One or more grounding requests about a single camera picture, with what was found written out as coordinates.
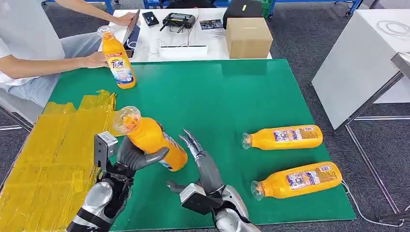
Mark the person's right hand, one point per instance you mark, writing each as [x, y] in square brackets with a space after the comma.
[94, 60]

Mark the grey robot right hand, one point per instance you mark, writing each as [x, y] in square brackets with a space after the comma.
[206, 169]

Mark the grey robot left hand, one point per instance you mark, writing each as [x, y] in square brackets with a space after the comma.
[131, 158]

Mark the person's left hand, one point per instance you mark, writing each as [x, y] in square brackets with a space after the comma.
[124, 19]

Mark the orange detergent bottle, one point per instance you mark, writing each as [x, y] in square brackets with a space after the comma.
[149, 137]
[117, 51]
[288, 138]
[298, 182]

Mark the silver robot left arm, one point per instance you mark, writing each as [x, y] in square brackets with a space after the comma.
[96, 198]

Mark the tablet with blue case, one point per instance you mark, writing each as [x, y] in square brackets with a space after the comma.
[132, 28]

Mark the black remote controller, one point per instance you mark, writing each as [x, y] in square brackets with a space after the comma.
[178, 20]

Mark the long white box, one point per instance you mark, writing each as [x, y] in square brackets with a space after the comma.
[182, 52]

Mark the green table mat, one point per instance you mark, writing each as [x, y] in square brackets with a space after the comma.
[217, 102]

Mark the person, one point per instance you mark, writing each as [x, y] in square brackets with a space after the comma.
[25, 35]

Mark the yellow taped sheet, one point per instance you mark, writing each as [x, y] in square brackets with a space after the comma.
[48, 166]

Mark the printed photo card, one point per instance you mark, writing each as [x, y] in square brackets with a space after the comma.
[211, 24]

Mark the white desk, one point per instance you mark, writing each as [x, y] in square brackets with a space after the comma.
[211, 44]

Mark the black bag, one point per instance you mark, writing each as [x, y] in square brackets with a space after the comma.
[241, 11]

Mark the brown cardboard box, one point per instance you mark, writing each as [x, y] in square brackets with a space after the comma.
[248, 40]

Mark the green plastic crate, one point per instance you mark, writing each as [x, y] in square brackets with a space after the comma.
[266, 8]

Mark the white side table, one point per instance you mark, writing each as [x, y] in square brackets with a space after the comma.
[360, 64]

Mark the blue metal rack frame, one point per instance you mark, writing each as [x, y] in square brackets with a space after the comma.
[110, 4]
[307, 1]

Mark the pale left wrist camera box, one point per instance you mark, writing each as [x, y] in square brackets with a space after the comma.
[102, 149]

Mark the dark right wrist camera box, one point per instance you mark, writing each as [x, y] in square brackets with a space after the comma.
[198, 200]

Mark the steel table frame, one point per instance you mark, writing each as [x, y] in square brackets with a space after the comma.
[373, 98]

